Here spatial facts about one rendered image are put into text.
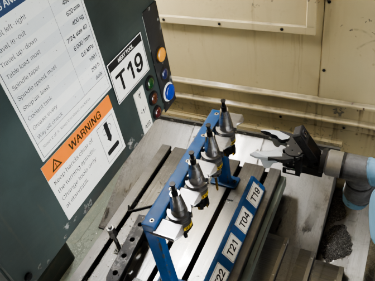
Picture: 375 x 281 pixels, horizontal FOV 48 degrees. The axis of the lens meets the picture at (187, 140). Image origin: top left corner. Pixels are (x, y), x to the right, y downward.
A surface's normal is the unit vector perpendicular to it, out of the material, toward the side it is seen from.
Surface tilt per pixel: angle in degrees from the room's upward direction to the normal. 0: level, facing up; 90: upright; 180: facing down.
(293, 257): 8
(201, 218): 0
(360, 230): 17
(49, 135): 90
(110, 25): 90
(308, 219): 24
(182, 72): 90
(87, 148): 90
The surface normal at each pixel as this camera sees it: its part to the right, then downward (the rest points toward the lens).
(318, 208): -0.31, -0.40
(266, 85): -0.42, 0.66
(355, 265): -0.41, -0.75
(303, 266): -0.08, -0.81
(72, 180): 0.90, 0.18
